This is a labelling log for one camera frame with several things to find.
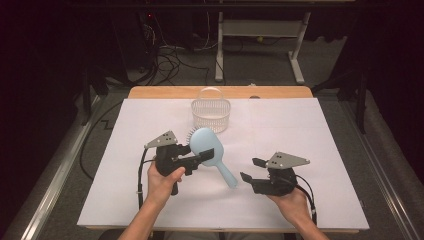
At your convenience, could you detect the aluminium floor rail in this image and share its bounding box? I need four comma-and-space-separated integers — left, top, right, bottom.
19, 95, 102, 240
338, 99, 422, 240

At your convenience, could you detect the person's left hand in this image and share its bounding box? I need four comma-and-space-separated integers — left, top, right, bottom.
146, 162, 187, 208

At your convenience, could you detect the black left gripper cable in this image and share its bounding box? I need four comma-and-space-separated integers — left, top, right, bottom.
136, 148, 158, 212

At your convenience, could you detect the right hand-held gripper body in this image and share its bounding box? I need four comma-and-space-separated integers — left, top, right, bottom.
252, 151, 311, 197

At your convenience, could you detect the wooden table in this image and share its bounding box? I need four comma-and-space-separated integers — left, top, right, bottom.
83, 85, 361, 234

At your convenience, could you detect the black floor cable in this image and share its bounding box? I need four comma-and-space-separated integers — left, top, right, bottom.
79, 99, 125, 181

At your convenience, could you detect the tangle of floor cables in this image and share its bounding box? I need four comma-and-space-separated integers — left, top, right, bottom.
139, 11, 219, 86

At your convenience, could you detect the white metal stand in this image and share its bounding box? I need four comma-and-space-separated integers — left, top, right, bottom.
214, 11, 312, 85

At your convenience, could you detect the light blue hairbrush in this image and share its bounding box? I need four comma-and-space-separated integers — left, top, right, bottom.
185, 127, 239, 190

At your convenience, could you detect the person's right hand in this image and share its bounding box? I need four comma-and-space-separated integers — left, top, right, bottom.
266, 189, 313, 228

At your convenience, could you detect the black metal stand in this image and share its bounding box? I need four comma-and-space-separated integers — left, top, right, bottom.
311, 64, 369, 135
80, 64, 110, 127

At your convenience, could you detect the dark device with red light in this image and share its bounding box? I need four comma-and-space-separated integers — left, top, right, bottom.
140, 11, 162, 74

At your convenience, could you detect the white plastic basket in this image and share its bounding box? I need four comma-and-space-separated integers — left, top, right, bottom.
190, 86, 232, 134

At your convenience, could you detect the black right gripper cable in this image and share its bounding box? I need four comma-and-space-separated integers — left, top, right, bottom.
294, 173, 318, 226

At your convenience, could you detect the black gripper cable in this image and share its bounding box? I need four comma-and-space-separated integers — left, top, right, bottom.
136, 148, 158, 212
294, 173, 318, 226

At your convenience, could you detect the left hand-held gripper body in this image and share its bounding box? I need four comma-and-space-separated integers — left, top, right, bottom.
144, 130, 201, 196

